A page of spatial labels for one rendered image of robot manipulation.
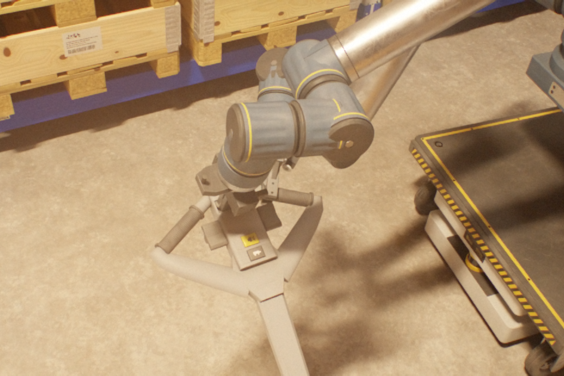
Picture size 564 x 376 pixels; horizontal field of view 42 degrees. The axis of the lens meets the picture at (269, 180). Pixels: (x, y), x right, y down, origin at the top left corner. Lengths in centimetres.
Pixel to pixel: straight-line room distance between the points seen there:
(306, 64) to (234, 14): 168
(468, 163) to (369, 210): 47
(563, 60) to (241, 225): 137
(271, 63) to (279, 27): 143
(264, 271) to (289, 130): 44
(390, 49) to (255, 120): 34
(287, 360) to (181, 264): 31
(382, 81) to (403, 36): 37
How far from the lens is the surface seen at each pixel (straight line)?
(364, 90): 183
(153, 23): 297
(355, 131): 133
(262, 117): 129
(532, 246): 261
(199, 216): 164
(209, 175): 146
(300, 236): 168
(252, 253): 162
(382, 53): 146
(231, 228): 163
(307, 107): 132
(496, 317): 267
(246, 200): 149
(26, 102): 310
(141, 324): 262
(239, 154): 129
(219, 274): 161
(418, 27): 146
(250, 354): 254
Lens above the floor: 217
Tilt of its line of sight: 45 degrees down
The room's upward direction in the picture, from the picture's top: 6 degrees clockwise
